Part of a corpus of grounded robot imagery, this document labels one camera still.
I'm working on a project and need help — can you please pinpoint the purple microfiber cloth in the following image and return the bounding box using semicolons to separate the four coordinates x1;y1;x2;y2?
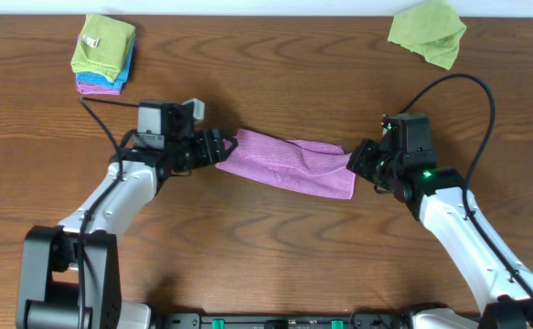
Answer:
216;129;356;200

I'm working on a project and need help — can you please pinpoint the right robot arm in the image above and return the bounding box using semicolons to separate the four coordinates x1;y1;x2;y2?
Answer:
346;139;533;328

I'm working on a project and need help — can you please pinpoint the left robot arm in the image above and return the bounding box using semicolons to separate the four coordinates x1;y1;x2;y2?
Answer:
16;129;238;329

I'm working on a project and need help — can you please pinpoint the folded purple cloth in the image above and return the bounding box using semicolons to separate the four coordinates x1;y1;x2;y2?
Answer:
76;82;121;95

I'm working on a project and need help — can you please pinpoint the folded blue cloth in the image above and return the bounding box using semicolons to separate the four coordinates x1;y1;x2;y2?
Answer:
76;37;136;94

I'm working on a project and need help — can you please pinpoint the folded green cloth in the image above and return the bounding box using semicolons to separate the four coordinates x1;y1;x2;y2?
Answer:
70;14;136;82

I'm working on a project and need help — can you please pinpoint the crumpled green cloth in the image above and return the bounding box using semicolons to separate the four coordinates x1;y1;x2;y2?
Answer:
388;0;466;70

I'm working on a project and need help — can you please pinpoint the right black cable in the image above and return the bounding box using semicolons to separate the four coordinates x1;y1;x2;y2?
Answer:
398;73;533;329

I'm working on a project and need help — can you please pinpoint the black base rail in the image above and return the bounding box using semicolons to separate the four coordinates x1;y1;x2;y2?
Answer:
151;312;508;329

